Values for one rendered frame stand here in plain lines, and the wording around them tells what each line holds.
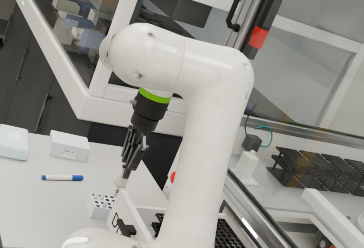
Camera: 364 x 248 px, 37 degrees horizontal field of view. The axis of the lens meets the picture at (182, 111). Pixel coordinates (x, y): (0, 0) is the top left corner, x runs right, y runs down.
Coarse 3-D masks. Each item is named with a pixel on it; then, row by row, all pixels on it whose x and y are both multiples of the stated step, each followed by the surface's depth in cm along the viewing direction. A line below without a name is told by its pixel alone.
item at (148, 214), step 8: (136, 208) 145; (144, 208) 146; (152, 208) 148; (160, 208) 149; (144, 216) 148; (152, 216) 149; (160, 216) 150; (224, 216) 160; (232, 224) 158; (152, 232) 148; (240, 232) 154; (240, 240) 154; (248, 240) 151
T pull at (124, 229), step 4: (116, 220) 134; (120, 220) 133; (120, 224) 132; (124, 224) 132; (120, 228) 132; (124, 228) 131; (128, 228) 132; (132, 228) 132; (124, 232) 130; (128, 232) 130; (132, 232) 131; (128, 236) 128
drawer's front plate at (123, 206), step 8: (120, 192) 143; (120, 200) 142; (128, 200) 140; (112, 208) 146; (120, 208) 141; (128, 208) 138; (112, 216) 145; (120, 216) 141; (128, 216) 137; (136, 216) 135; (128, 224) 136; (136, 224) 133; (144, 224) 132; (120, 232) 139; (136, 232) 132; (144, 232) 129; (144, 240) 128; (152, 240) 127
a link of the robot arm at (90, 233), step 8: (80, 232) 101; (88, 232) 101; (96, 232) 102; (104, 232) 103; (112, 232) 104; (64, 240) 100; (72, 240) 99; (80, 240) 99; (88, 240) 99; (96, 240) 99; (104, 240) 100; (112, 240) 101; (120, 240) 102; (128, 240) 103; (136, 240) 104
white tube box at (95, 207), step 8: (88, 192) 163; (96, 192) 164; (88, 200) 161; (96, 200) 160; (104, 200) 162; (112, 200) 164; (88, 208) 160; (96, 208) 156; (104, 208) 157; (96, 216) 158; (104, 216) 158
